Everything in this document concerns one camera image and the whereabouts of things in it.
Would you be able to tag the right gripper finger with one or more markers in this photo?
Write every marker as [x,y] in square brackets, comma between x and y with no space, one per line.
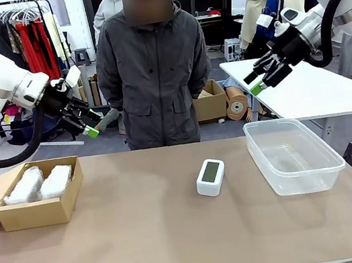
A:
[272,78]
[264,63]

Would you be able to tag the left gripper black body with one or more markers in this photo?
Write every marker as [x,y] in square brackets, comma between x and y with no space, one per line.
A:
[57,98]

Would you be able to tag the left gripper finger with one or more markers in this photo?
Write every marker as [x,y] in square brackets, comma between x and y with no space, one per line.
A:
[85,110]
[74,125]

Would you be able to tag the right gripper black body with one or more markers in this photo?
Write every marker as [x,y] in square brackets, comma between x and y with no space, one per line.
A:
[292,48]

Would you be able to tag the thickly bubble-wrapped white clock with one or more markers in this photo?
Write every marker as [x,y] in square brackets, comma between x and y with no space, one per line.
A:
[24,189]

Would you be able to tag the unwrapped white digital clock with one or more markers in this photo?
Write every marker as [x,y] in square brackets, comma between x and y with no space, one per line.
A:
[209,173]

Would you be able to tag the brown cardboard tube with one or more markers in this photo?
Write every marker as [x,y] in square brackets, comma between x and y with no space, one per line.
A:
[96,91]

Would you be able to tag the grey sleeved mannequin arm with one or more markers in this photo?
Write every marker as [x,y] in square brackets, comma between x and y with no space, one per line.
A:
[109,118]

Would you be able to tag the white cube shelf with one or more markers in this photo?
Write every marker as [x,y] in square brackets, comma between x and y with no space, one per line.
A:
[232,49]

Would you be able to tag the white table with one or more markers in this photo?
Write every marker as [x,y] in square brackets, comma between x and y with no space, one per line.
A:
[309,94]

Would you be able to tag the thick brown cardboard roll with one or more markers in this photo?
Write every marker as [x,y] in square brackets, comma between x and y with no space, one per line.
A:
[236,107]

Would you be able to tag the grey step stool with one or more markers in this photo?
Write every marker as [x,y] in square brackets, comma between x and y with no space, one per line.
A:
[81,57]

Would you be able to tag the red hanging garment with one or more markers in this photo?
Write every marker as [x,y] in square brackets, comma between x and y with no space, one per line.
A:
[35,50]

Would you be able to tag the cream hanging garment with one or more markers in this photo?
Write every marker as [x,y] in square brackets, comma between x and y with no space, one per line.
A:
[57,40]

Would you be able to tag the white monitor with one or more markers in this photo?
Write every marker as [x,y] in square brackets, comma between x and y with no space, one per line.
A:
[240,4]

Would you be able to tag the open cardboard box on floor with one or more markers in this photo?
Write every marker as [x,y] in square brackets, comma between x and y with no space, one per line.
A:
[212,104]

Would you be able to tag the person in grey jacket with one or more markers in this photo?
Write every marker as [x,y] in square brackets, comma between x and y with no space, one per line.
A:
[152,74]

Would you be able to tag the black hanging garment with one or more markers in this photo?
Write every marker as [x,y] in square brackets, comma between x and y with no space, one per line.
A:
[1,43]

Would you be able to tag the bystander in grey hoodie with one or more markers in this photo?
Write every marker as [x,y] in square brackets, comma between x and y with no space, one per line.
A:
[106,14]

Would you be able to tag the open brown cardboard box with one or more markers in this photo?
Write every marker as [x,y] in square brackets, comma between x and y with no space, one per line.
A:
[33,214]

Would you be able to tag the clear plastic container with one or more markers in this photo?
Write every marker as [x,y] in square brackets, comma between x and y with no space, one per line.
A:
[308,183]

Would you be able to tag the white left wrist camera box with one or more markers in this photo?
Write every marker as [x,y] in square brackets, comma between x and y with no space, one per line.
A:
[73,76]

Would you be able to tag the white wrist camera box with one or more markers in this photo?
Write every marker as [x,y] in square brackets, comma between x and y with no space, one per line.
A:
[73,76]
[265,21]

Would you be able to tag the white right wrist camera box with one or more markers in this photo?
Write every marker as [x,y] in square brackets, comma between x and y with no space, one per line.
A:
[265,21]

